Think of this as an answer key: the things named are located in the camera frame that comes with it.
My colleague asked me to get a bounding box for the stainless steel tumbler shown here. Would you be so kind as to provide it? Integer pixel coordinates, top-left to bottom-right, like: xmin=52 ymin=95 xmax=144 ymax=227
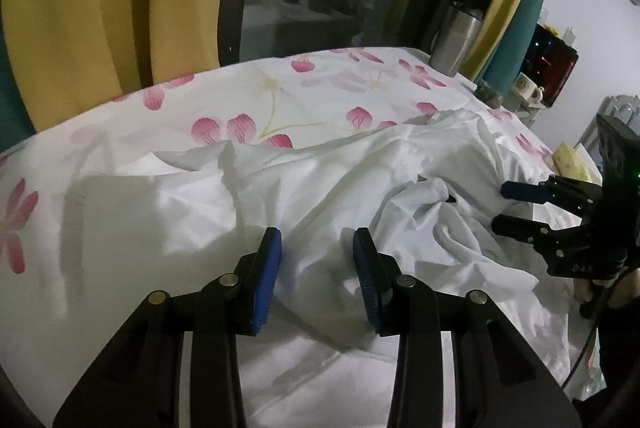
xmin=431 ymin=3 xmax=485 ymax=78

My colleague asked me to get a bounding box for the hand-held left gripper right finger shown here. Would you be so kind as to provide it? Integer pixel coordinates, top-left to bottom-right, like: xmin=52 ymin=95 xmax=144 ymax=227
xmin=352 ymin=228 xmax=576 ymax=428

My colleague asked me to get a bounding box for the small grey-green figurine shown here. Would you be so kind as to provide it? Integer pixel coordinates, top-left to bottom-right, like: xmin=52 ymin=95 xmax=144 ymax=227
xmin=475 ymin=80 xmax=503 ymax=108

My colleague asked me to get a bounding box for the black computer case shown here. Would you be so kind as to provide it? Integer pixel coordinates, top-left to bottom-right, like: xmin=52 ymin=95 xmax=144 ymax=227
xmin=525 ymin=22 xmax=580 ymax=108

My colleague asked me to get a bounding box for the white hooded jacket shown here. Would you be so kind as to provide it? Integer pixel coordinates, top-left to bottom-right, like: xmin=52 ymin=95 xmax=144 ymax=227
xmin=70 ymin=108 xmax=573 ymax=428

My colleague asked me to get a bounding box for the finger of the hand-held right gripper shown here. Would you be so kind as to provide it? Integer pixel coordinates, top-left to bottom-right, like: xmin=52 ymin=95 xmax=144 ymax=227
xmin=500 ymin=175 xmax=601 ymax=214
xmin=491 ymin=214 xmax=626 ymax=280

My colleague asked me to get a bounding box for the teal curtain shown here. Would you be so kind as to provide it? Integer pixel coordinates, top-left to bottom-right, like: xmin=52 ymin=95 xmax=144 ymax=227
xmin=0 ymin=23 xmax=36 ymax=154
xmin=482 ymin=0 xmax=558 ymax=96

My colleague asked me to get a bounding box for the pink floral tablecloth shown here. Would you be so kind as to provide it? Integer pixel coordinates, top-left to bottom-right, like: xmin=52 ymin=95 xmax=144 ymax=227
xmin=0 ymin=45 xmax=601 ymax=428

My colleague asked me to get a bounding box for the person's right hand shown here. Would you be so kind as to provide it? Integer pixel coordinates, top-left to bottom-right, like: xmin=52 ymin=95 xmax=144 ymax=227
xmin=572 ymin=280 xmax=607 ymax=319

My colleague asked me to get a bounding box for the white desk shelf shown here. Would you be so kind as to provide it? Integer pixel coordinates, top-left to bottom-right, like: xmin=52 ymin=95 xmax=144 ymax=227
xmin=510 ymin=95 xmax=543 ymax=129

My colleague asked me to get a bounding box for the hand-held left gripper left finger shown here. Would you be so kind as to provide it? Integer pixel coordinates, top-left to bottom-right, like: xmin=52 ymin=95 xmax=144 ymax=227
xmin=52 ymin=227 xmax=284 ymax=428

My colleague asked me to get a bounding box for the white mug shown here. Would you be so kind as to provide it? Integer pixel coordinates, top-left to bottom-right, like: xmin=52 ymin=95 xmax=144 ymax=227
xmin=515 ymin=72 xmax=545 ymax=101

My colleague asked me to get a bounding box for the white ribbed appliance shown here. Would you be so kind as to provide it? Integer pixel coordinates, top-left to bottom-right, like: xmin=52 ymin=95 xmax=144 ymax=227
xmin=580 ymin=94 xmax=640 ymax=149

